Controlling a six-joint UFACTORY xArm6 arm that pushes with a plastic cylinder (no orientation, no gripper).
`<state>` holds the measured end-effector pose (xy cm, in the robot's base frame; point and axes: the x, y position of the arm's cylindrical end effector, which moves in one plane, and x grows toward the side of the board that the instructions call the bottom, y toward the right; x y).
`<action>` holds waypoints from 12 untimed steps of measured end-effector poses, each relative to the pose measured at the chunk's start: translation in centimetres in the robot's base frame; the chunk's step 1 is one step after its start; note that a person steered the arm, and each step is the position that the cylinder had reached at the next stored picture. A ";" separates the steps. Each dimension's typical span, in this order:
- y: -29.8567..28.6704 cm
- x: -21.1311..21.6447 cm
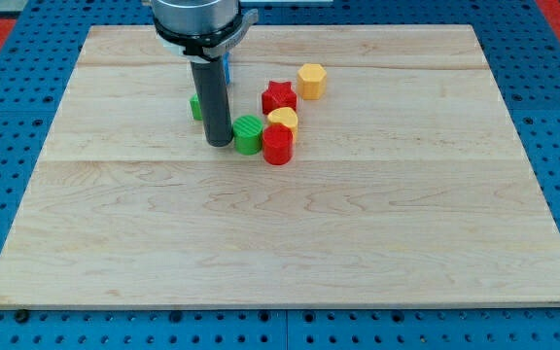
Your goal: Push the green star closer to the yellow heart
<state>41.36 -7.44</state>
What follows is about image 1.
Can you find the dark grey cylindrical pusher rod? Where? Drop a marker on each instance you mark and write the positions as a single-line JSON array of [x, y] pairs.
[[211, 88]]

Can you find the green star block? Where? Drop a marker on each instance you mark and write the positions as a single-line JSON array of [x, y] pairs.
[[195, 107]]

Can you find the red star block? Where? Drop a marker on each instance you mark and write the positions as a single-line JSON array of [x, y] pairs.
[[278, 95]]

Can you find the yellow heart block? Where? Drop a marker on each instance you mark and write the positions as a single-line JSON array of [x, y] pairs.
[[286, 116]]

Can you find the blue block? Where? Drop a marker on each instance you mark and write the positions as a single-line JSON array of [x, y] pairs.
[[226, 67]]

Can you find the green cylinder block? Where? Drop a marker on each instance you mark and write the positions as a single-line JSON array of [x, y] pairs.
[[247, 133]]

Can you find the red cylinder block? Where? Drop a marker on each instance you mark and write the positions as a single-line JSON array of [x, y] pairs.
[[277, 144]]

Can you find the yellow hexagon block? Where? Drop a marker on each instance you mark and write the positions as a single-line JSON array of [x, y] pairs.
[[311, 81]]

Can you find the light wooden board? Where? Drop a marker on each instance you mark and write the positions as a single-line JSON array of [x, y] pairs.
[[408, 187]]

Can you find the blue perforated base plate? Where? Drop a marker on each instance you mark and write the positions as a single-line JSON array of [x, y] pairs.
[[36, 63]]

